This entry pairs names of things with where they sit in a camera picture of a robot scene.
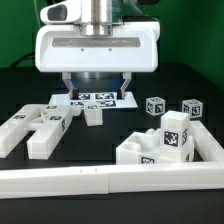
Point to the white U-shaped fence rail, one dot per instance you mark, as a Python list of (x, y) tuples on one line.
[(85, 180)]

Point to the white chair back frame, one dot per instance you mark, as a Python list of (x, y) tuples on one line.
[(48, 123)]

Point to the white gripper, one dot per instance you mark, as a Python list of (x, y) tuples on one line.
[(131, 48)]

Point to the white tagged cube far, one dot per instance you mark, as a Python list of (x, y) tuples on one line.
[(193, 107)]

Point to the white chair seat plate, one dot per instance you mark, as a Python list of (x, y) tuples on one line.
[(146, 148)]

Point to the white tagged cube near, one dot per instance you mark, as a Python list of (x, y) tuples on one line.
[(155, 106)]

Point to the white tag sheet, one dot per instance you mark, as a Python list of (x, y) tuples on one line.
[(106, 100)]

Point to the white tagged cube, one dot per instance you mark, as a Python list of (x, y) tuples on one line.
[(193, 107), (155, 106)]

